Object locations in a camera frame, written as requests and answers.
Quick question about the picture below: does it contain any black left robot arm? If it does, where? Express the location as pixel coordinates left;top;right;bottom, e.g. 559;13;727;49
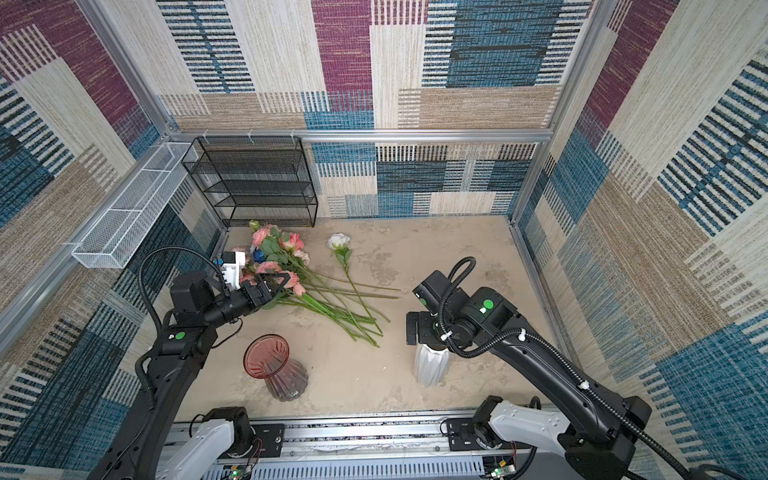
89;272;290;479

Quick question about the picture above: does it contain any white wire mesh tray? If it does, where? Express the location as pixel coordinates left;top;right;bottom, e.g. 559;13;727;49
72;142;189;269

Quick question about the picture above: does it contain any white ribbed ceramic vase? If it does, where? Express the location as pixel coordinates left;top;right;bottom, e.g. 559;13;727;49
414;344;451;387

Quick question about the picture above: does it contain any black wire mesh shelf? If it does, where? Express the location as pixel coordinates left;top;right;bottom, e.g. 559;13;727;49
181;136;319;228

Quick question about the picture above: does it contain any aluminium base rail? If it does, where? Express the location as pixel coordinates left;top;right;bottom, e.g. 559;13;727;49
158;410;541;480

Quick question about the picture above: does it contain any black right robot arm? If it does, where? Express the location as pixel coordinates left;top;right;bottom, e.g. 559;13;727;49
406;271;651;479

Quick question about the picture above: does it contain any pile of artificial flowers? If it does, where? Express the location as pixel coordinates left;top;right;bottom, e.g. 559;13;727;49
234;220;395;331

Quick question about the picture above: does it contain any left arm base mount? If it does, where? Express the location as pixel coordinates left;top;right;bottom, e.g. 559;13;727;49
189;406;286;460

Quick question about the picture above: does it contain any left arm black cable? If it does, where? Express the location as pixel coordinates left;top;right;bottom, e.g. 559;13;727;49
137;246;232;337

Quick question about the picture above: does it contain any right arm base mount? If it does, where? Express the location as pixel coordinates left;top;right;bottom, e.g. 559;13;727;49
439;395;512;451

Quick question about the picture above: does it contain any blue artificial rose stem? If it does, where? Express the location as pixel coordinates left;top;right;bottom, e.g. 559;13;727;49
252;249;266;264

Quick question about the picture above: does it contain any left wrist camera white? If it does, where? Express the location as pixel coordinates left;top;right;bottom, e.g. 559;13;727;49
220;250;246;290

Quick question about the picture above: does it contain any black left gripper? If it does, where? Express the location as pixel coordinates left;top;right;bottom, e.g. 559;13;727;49
203;273;289;331

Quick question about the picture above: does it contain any red ribbed glass vase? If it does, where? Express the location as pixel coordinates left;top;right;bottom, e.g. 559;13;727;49
243;334;309;402

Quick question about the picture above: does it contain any white rose stem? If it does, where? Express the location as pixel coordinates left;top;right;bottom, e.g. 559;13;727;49
327;232;383;347

